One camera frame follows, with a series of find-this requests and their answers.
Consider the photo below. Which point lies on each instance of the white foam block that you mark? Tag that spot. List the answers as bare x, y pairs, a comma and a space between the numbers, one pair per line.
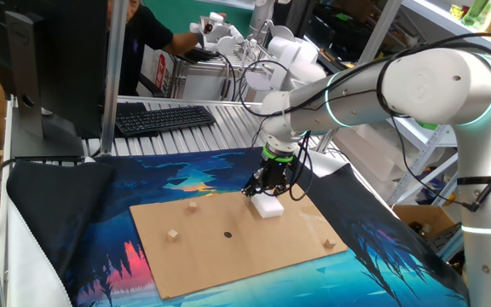
369, 158

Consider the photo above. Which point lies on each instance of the bare person forearm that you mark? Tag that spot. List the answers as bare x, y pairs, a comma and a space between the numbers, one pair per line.
183, 42

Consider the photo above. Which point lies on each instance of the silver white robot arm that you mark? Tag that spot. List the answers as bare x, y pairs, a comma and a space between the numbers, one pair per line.
433, 85

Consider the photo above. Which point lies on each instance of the white haptic control device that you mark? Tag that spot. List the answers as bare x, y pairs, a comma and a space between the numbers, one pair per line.
217, 34

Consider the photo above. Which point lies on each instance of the yellow puzzle cube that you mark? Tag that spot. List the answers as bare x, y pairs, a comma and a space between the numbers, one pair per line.
456, 10

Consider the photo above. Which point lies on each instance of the printed landscape cloth mat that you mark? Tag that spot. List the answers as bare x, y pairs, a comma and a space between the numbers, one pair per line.
143, 183

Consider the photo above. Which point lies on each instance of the white metal shelf rack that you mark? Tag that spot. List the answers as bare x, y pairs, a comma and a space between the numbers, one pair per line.
441, 19

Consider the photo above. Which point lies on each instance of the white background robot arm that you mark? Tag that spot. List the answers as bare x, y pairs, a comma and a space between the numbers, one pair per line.
296, 55

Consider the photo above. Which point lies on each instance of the black round spot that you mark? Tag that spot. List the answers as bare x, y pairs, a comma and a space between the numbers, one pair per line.
227, 234

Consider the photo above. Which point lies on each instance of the black computer monitor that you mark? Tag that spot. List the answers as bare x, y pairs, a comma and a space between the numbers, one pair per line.
71, 64

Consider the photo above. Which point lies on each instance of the white box red print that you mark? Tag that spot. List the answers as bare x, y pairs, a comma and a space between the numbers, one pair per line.
160, 74

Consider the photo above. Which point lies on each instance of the person in black shirt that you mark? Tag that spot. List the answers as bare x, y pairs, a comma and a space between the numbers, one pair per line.
143, 38

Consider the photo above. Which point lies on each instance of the white rectangular sponge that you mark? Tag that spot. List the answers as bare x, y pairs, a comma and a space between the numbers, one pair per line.
269, 206

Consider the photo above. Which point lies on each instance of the small wooden cube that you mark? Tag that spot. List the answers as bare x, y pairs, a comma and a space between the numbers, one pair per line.
172, 235
329, 243
192, 206

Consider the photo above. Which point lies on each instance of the brown cardboard sheet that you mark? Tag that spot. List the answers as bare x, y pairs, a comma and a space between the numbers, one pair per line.
228, 264

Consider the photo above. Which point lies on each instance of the open cardboard box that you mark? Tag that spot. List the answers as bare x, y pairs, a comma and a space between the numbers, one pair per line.
424, 215

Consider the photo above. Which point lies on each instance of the person hand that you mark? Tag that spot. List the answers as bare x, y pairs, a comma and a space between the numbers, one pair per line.
222, 15

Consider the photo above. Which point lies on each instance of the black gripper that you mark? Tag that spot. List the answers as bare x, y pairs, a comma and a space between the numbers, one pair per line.
275, 175

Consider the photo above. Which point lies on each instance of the grey monitor stand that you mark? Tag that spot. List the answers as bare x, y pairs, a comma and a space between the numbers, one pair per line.
26, 85

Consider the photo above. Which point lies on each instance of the black keyboard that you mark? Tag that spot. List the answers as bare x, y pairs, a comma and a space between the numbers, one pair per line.
164, 119

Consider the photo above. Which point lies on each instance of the green bottle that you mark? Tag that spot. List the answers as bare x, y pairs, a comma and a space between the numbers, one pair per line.
475, 10

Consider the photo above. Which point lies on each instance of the silver metal cart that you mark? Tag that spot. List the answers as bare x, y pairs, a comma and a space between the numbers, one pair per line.
203, 83

